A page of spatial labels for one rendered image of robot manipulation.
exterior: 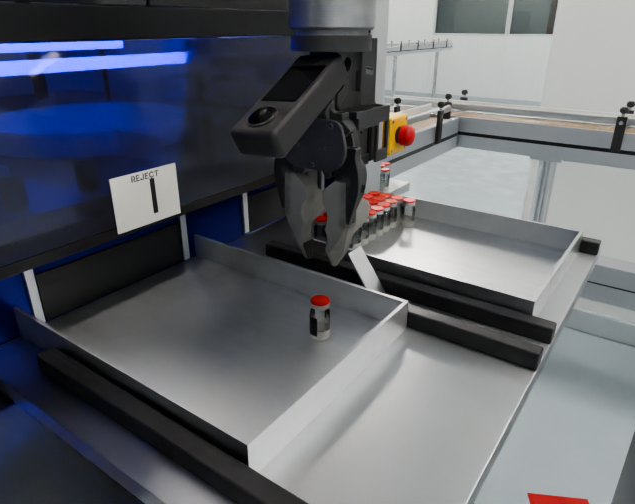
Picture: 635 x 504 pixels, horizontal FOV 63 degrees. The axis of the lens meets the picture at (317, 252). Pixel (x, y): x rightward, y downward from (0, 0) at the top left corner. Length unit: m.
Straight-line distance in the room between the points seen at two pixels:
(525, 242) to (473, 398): 0.41
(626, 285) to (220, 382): 1.40
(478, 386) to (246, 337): 0.24
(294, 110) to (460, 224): 0.54
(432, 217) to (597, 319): 1.60
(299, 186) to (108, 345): 0.27
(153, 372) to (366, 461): 0.23
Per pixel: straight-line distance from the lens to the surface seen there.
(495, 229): 0.88
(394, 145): 1.04
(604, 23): 2.20
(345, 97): 0.49
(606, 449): 1.91
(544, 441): 1.86
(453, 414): 0.49
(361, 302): 0.61
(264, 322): 0.60
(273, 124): 0.40
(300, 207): 0.50
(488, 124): 1.66
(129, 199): 0.58
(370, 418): 0.47
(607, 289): 1.74
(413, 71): 9.67
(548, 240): 0.86
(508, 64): 9.08
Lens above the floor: 1.19
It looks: 24 degrees down
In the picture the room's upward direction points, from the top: straight up
